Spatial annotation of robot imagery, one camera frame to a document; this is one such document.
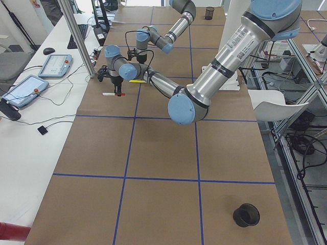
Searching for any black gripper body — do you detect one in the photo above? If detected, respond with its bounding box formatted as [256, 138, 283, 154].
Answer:
[110, 76, 123, 88]
[136, 52, 147, 63]

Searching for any red marker pen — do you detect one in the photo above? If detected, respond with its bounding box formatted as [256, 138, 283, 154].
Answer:
[102, 92, 126, 96]

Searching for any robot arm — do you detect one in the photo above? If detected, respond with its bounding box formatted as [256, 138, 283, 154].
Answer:
[134, 1, 196, 64]
[104, 1, 302, 125]

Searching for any yellow highlighter pen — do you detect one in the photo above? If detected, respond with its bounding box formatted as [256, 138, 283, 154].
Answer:
[129, 80, 146, 83]

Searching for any black keyboard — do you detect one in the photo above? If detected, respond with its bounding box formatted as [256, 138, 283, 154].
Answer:
[67, 23, 89, 50]

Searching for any teach pendant far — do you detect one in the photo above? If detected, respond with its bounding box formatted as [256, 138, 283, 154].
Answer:
[38, 54, 73, 79]

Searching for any teach pendant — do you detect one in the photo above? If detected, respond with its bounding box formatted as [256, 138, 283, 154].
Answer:
[3, 75, 49, 109]
[38, 54, 73, 79]

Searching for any black computer mouse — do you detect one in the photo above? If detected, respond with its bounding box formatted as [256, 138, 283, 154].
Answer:
[43, 47, 55, 55]

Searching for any black mesh pen cup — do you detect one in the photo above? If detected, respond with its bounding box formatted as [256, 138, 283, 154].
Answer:
[205, 7, 215, 20]

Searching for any small black square device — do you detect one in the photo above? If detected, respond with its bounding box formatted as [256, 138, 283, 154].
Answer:
[37, 126, 48, 135]

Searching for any teach pendant near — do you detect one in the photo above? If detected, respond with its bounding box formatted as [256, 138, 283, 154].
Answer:
[3, 75, 49, 109]

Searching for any white plastic chair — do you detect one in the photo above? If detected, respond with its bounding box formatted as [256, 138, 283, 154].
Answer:
[248, 90, 309, 121]

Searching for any red cylinder object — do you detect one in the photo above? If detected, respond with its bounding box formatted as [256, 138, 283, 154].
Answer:
[1, 222, 31, 241]

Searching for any black round cup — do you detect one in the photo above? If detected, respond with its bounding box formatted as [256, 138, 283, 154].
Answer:
[233, 203, 260, 228]

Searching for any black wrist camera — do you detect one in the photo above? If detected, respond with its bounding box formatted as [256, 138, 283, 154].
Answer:
[127, 49, 138, 61]
[97, 65, 109, 82]

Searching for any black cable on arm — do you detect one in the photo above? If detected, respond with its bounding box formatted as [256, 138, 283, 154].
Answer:
[125, 30, 155, 82]

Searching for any aluminium frame post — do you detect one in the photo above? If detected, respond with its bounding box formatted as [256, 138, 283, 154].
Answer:
[58, 0, 96, 78]

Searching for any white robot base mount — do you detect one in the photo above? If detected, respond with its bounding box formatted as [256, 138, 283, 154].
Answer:
[201, 0, 250, 91]

